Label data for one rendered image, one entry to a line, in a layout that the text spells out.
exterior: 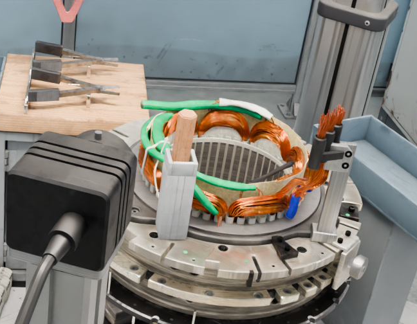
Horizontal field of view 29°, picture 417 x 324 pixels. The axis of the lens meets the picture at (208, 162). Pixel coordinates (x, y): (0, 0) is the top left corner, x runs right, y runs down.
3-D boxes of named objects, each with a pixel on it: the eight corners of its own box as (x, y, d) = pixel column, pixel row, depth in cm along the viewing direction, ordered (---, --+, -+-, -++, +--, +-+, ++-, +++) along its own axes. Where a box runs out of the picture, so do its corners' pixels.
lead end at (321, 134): (316, 140, 75) (322, 115, 73) (313, 135, 75) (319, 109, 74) (327, 141, 75) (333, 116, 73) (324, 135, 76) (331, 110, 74)
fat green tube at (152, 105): (139, 117, 91) (141, 102, 90) (138, 101, 94) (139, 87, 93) (266, 126, 93) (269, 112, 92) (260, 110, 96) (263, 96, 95)
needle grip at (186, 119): (174, 173, 76) (184, 119, 73) (167, 162, 78) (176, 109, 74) (190, 170, 77) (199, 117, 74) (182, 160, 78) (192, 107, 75)
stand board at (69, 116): (-7, 130, 103) (-7, 114, 102) (7, 67, 119) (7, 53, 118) (148, 141, 107) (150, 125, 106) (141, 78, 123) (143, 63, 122)
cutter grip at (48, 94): (28, 102, 103) (28, 91, 102) (27, 99, 104) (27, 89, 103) (59, 101, 105) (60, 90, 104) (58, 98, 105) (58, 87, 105)
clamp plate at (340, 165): (347, 173, 78) (354, 148, 77) (323, 170, 78) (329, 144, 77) (347, 170, 79) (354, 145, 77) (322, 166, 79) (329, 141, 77)
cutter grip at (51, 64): (33, 72, 111) (33, 62, 110) (31, 69, 111) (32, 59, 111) (62, 71, 112) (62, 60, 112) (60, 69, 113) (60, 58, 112)
